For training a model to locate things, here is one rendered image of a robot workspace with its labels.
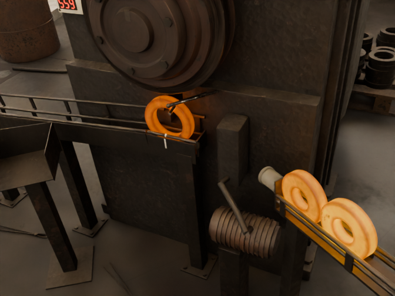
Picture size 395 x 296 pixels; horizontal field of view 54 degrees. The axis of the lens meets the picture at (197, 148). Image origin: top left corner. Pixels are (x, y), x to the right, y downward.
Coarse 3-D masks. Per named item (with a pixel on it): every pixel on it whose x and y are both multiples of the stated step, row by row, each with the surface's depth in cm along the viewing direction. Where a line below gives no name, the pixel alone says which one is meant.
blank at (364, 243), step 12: (324, 204) 99; (336, 204) 94; (348, 204) 93; (324, 216) 100; (336, 216) 96; (348, 216) 92; (360, 216) 90; (324, 228) 102; (336, 228) 99; (360, 228) 89; (372, 228) 90; (348, 240) 97; (360, 240) 91; (372, 240) 90; (360, 252) 92; (372, 252) 92
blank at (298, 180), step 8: (288, 176) 109; (296, 176) 105; (304, 176) 104; (312, 176) 104; (288, 184) 110; (296, 184) 106; (304, 184) 103; (312, 184) 102; (288, 192) 112; (296, 192) 111; (304, 192) 104; (312, 192) 101; (320, 192) 101; (288, 200) 113; (296, 200) 111; (312, 200) 102; (320, 200) 101; (304, 208) 108; (312, 208) 104; (320, 208) 101; (312, 216) 105
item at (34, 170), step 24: (0, 144) 148; (24, 144) 150; (48, 144) 136; (0, 168) 147; (24, 168) 145; (48, 168) 142; (48, 192) 154; (48, 216) 156; (72, 264) 175; (48, 288) 171
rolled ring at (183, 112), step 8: (160, 96) 132; (168, 96) 131; (152, 104) 132; (160, 104) 131; (184, 104) 130; (152, 112) 135; (176, 112) 130; (184, 112) 129; (152, 120) 137; (184, 120) 130; (192, 120) 131; (152, 128) 139; (160, 128) 140; (184, 128) 132; (192, 128) 132; (160, 136) 140; (184, 136) 135
